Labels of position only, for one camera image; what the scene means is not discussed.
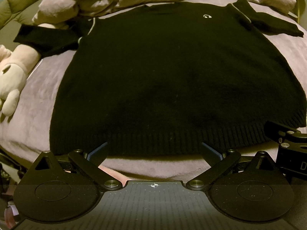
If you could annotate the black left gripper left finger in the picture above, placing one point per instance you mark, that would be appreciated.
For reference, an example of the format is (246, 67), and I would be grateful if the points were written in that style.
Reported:
(98, 155)

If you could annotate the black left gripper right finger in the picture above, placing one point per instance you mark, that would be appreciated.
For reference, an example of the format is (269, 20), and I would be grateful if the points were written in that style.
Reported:
(210, 155)

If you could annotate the black knit sweater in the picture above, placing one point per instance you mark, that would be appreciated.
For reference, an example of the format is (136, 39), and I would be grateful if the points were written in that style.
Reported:
(163, 79)

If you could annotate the pink white plush toy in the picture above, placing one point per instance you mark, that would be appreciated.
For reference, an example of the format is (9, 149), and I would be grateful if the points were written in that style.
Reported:
(16, 65)

